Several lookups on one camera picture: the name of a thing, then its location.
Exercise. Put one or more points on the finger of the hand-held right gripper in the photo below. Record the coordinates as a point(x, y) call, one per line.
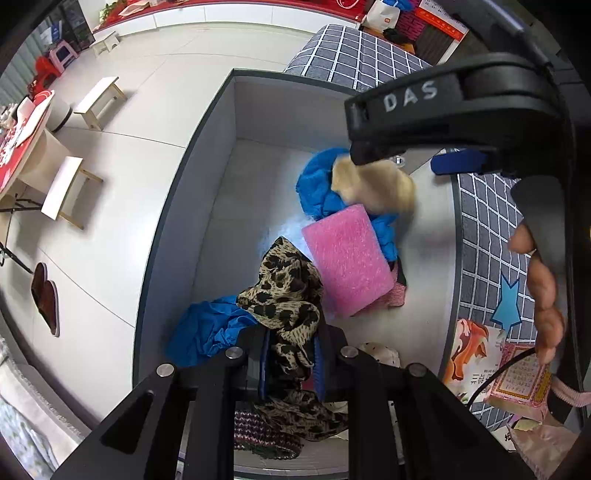
point(461, 161)
point(415, 120)

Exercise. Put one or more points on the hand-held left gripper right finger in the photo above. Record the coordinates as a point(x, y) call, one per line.
point(323, 369)

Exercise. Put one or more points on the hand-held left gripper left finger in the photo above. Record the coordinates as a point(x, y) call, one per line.
point(254, 369)

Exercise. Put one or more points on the cream polka dot scrunchie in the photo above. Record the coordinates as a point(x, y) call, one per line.
point(381, 353)

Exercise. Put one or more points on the blue mesh cloth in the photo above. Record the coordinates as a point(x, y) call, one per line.
point(207, 327)
point(318, 184)

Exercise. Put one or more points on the red striped knit sock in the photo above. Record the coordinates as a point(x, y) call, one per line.
point(263, 434)

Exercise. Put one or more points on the beige cloth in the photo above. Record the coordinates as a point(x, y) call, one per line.
point(378, 184)

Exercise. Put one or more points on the leopard print cloth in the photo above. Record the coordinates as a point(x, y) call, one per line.
point(286, 295)

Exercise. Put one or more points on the pink foam sheet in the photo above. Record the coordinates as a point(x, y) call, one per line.
point(351, 258)

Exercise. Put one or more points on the grey storage box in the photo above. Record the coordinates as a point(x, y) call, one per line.
point(221, 152)

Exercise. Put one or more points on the person's right hand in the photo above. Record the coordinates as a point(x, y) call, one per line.
point(542, 281)

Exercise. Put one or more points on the grey checked mat with stars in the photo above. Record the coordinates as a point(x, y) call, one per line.
point(360, 55)

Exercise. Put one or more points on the white shopping bag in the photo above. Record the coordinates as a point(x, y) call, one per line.
point(385, 14)

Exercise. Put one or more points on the pale fluffy cloth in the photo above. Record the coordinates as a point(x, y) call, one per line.
point(286, 228)

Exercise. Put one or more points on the fox print packet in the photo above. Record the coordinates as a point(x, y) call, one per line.
point(471, 360)

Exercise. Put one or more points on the pink printed packet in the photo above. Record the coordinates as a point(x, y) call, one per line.
point(517, 383)

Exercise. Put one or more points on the dark red slippers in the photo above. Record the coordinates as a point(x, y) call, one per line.
point(46, 295)

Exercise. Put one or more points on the white cabinet with red top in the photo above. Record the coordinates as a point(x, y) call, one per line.
point(207, 14)

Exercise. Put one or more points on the beige sofa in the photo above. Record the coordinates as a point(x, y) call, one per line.
point(18, 415)

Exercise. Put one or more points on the white wooden stool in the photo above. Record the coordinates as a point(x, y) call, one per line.
point(97, 94)
point(62, 184)

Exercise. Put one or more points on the small white stool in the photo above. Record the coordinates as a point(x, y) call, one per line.
point(105, 41)

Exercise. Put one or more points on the flower bouquet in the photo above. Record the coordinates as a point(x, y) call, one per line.
point(115, 7)

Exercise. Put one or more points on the round red table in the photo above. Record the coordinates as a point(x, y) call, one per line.
point(18, 138)

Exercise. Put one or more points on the pink plastic stool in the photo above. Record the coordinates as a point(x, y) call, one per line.
point(62, 53)

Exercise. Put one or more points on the red plastic stool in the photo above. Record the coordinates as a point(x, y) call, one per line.
point(44, 69)

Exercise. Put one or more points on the wall calendar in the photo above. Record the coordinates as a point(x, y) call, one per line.
point(443, 18)

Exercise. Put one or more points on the black folding frame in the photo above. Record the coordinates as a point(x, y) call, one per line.
point(16, 258)

